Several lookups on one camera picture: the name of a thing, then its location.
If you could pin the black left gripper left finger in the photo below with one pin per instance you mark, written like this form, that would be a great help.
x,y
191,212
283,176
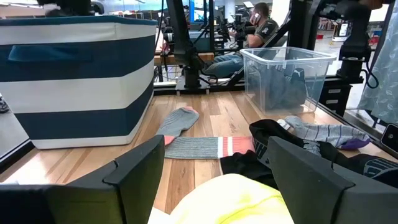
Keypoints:
x,y
93,199

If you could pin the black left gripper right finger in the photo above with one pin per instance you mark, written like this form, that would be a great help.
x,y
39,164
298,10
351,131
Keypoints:
x,y
326,199

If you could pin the grey sock with purple toe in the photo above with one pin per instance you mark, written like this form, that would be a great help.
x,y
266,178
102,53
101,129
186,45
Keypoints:
x,y
329,133

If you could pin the plain white cloth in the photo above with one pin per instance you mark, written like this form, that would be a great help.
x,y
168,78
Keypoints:
x,y
158,219

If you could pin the black underwear with tag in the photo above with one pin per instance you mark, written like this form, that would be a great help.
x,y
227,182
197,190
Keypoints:
x,y
245,165

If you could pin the yellow cloth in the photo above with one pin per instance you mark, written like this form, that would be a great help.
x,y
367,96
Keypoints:
x,y
230,202

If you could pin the grey sock with pink stripes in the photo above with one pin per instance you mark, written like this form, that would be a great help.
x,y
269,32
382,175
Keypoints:
x,y
192,147

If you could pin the white leaf print cloth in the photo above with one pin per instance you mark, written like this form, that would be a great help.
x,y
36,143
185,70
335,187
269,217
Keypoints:
x,y
385,77

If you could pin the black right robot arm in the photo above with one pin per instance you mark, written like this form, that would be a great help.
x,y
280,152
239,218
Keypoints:
x,y
186,56

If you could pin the black drawer cabinet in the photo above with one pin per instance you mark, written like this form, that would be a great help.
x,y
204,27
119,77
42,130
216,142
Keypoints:
x,y
335,96

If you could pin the dark blue plastic bin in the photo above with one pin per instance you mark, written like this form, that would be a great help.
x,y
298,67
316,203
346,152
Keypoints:
x,y
77,93

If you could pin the clear plastic container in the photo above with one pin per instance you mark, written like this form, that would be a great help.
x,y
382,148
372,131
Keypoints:
x,y
289,56

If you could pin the person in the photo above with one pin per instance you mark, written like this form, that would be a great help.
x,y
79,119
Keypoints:
x,y
264,34

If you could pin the white phone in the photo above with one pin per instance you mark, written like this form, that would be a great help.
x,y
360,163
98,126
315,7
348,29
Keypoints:
x,y
257,18

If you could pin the black camera module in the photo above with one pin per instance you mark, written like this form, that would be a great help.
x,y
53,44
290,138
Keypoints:
x,y
390,138

